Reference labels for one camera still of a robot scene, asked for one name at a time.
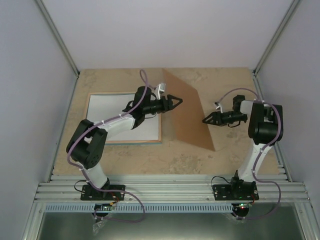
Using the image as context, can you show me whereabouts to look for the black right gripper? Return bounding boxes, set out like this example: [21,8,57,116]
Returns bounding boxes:
[203,111,247,127]

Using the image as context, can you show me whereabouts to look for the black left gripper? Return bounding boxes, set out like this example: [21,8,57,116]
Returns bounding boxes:
[143,95,183,115]

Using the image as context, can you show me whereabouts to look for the brown frame backing board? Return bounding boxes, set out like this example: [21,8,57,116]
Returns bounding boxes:
[162,69,215,151]

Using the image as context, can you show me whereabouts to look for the blue wooden picture frame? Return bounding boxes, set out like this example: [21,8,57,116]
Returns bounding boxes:
[84,91,163,146]

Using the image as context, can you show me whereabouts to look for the sunflower photo print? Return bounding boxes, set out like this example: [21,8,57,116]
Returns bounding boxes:
[86,93,161,142]

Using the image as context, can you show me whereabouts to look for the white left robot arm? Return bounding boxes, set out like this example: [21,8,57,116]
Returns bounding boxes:
[66,84,183,201]

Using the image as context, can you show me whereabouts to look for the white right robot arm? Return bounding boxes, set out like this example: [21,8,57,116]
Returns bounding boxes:
[202,95,284,201]

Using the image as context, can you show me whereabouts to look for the right controller board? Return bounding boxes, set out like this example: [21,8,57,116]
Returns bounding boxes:
[235,202,253,209]

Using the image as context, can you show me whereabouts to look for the controller board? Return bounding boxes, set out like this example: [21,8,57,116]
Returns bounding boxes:
[93,202,117,212]
[235,202,253,209]

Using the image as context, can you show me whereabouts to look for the left controller board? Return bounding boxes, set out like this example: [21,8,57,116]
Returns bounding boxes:
[93,202,117,212]

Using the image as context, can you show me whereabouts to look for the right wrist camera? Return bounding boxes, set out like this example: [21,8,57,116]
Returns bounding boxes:
[214,101,223,113]

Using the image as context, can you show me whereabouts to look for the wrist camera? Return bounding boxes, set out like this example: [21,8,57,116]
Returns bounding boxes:
[214,101,223,113]
[154,82,166,100]

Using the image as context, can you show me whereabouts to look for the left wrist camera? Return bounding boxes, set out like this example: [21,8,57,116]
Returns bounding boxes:
[154,82,166,100]

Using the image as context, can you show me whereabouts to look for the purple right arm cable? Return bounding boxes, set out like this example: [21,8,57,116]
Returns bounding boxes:
[217,88,282,221]

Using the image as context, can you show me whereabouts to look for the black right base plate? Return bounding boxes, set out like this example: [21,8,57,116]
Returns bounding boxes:
[211,176,260,201]

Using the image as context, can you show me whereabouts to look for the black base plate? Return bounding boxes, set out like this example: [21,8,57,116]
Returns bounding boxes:
[211,176,260,201]
[73,184,126,202]

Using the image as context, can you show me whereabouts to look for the aluminium corner post right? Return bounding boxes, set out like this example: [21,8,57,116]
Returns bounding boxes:
[252,0,302,77]

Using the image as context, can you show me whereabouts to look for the aluminium corner post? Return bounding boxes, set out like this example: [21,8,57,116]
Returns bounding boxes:
[252,0,302,77]
[34,0,80,78]

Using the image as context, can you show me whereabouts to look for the aluminium rail platform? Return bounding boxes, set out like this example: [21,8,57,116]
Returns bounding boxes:
[34,174,310,203]

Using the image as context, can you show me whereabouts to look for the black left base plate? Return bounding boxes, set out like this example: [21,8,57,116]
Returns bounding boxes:
[73,184,126,202]

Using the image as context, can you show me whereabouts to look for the aluminium corner post left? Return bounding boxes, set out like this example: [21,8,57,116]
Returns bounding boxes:
[34,0,80,78]

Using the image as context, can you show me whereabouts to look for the slotted grey cable duct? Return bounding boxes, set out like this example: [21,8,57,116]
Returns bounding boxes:
[44,203,233,213]

